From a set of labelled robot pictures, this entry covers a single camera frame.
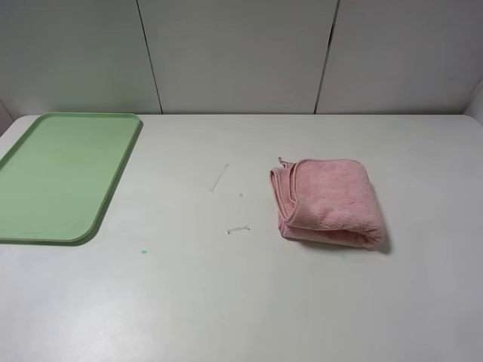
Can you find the pink fluffy towel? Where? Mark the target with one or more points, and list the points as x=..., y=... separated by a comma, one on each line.
x=327, y=201

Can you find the green plastic tray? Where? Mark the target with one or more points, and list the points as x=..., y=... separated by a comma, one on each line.
x=57, y=180

